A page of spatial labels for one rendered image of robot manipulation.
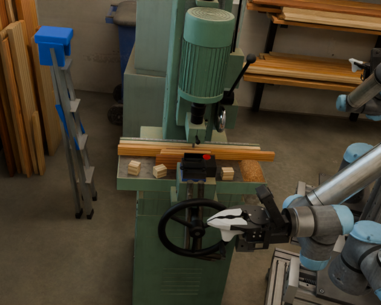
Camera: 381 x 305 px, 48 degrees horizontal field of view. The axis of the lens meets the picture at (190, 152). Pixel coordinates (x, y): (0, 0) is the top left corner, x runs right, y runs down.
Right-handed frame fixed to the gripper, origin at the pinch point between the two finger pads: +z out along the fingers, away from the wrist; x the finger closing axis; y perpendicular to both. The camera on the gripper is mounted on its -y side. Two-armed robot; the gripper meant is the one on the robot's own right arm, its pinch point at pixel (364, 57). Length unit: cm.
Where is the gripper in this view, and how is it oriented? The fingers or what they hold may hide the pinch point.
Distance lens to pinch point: 231.3
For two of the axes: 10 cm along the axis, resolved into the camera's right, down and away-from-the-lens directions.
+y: 0.3, 8.4, 5.5
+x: 10.0, -0.1, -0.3
